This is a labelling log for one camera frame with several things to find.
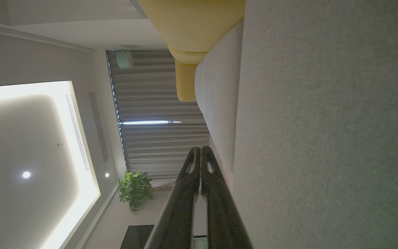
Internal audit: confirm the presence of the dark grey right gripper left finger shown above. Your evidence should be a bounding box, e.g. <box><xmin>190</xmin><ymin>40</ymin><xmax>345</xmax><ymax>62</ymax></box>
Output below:
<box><xmin>144</xmin><ymin>147</ymin><xmax>201</xmax><ymax>249</ymax></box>

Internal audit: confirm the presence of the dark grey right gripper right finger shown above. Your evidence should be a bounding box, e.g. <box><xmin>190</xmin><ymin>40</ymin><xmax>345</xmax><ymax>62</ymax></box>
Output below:
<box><xmin>202</xmin><ymin>147</ymin><xmax>253</xmax><ymax>249</ymax></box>

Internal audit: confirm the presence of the black flat panel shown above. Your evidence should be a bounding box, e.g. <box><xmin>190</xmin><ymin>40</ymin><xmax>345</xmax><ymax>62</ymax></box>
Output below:
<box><xmin>120</xmin><ymin>225</ymin><xmax>155</xmax><ymax>249</ymax></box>

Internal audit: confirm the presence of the green potted plant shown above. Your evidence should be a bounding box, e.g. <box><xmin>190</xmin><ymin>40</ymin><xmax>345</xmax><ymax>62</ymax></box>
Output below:
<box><xmin>118</xmin><ymin>169</ymin><xmax>174</xmax><ymax>213</ymax></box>

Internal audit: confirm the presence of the grey pleated curtain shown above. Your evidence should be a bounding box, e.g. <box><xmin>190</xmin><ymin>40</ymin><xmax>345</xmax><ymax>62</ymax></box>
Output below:
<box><xmin>106</xmin><ymin>49</ymin><xmax>210</xmax><ymax>179</ymax></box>

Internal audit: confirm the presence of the light grey sofa seat cushion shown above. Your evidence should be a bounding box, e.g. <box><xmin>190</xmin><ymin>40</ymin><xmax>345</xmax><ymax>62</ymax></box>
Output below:
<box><xmin>195</xmin><ymin>21</ymin><xmax>244</xmax><ymax>194</ymax></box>

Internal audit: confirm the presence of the long white ceiling air vent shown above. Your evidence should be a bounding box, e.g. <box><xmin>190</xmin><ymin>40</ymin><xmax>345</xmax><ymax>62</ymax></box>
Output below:
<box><xmin>66</xmin><ymin>95</ymin><xmax>91</xmax><ymax>172</ymax></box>

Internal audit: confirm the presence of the small yellow sofa back cushion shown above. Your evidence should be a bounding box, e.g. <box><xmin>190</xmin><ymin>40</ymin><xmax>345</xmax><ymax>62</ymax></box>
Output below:
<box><xmin>175</xmin><ymin>61</ymin><xmax>199</xmax><ymax>102</ymax></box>

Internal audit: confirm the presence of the white cylindrical device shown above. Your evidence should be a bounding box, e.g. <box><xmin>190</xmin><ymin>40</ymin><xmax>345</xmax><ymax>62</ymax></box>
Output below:
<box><xmin>116</xmin><ymin>50</ymin><xmax>134</xmax><ymax>70</ymax></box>

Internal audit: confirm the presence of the large yellow sofa back cushion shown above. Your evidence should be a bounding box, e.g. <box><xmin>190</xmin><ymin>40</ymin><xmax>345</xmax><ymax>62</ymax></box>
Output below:
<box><xmin>136</xmin><ymin>0</ymin><xmax>246</xmax><ymax>65</ymax></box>

